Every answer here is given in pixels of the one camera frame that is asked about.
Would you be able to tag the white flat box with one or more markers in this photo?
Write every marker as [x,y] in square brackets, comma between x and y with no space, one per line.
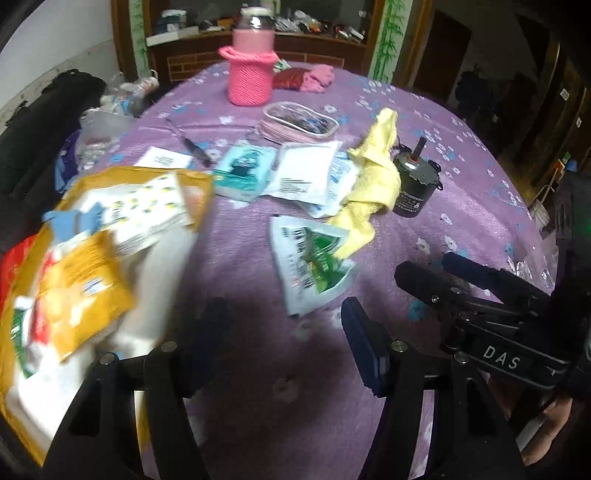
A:
[171,34]

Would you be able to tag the red and white packet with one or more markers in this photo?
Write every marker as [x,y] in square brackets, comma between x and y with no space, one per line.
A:
[39,323]

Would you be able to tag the bottle in pink knitted cover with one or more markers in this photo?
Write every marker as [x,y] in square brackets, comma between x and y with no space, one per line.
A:
[251,64]

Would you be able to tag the dark red cloth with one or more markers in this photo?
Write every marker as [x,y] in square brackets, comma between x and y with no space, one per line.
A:
[291,78]

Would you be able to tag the black pen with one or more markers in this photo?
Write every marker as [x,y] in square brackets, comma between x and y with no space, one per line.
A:
[196,147]

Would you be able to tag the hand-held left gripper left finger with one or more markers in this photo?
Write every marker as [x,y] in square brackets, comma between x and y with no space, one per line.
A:
[210,339]

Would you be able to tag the green and white packet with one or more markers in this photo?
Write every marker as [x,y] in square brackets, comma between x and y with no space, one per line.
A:
[314,265]

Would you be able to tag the teal and white packet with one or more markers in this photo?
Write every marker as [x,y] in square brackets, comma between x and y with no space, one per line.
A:
[242,173]

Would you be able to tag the wooden cabinet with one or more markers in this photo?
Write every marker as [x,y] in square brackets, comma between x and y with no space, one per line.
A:
[258,37]

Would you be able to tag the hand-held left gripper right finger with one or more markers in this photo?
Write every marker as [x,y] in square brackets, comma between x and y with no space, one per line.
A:
[364,350]

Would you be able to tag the yellow plastic bag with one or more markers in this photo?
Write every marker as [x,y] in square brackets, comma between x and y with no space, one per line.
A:
[92,295]

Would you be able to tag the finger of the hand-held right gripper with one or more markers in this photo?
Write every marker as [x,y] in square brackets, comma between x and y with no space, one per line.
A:
[422,284]
[485,274]

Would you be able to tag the white printed packet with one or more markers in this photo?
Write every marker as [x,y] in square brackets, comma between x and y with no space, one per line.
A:
[307,170]

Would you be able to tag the white and blue packet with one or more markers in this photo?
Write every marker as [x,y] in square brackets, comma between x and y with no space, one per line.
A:
[337,184]

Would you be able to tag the yellow towel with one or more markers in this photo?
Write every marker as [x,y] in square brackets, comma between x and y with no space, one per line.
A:
[369,180]

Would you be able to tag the white paper card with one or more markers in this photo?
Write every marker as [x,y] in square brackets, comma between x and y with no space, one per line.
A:
[164,159]

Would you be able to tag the black cylindrical motor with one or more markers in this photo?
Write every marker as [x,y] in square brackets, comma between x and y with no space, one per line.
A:
[413,182]

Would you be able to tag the clear pink pencil case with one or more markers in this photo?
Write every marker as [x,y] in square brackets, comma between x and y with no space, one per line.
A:
[300,122]

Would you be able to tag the black bag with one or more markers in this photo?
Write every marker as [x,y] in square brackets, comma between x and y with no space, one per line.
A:
[41,124]

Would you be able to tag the orange packet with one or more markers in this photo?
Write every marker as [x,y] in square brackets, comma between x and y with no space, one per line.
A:
[83,288]

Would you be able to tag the purple blue cloth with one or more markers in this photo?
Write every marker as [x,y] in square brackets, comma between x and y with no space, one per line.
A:
[64,164]

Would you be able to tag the clear plastic bags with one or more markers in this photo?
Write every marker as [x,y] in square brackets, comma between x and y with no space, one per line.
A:
[117,99]

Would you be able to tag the red plastic bag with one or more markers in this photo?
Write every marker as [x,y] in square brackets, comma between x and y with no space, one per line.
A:
[11,272]

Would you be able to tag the person's right hand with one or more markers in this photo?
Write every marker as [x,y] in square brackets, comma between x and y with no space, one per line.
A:
[545,429]

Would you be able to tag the pink cloth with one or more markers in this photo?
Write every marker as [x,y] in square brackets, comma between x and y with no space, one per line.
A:
[318,77]

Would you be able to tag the white yellow-dotted packet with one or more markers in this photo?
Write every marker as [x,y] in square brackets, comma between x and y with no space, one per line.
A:
[147,207]

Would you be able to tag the white bucket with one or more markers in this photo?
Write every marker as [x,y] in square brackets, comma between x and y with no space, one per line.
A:
[541,213]

